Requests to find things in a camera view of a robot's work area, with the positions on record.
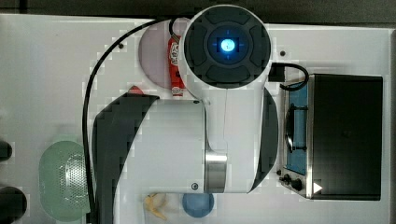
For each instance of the red plush ketchup bottle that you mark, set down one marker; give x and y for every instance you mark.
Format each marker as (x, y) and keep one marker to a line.
(177, 85)

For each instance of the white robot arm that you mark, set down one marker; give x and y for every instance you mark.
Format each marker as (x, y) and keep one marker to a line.
(221, 137)

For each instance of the light purple plate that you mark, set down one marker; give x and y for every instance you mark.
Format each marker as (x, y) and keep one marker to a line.
(152, 54)

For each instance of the red toy strawberry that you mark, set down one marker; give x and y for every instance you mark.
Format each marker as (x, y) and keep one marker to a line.
(135, 90)

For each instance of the blue round bowl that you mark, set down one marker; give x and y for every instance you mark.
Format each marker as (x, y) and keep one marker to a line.
(198, 205)

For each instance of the yellow toy banana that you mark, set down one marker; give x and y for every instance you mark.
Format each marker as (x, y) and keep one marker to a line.
(154, 202)

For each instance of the black toaster oven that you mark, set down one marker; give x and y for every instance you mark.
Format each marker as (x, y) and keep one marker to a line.
(332, 138)

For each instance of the green perforated colander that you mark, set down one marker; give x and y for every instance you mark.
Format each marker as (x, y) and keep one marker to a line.
(62, 181)

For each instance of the black round object upper left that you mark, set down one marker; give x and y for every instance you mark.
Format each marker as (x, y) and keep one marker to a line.
(5, 151)

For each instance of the black round object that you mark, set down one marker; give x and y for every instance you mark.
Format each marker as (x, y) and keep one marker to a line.
(13, 204)
(5, 151)

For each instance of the black round object lower left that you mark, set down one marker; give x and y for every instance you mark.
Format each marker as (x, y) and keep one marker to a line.
(13, 204)

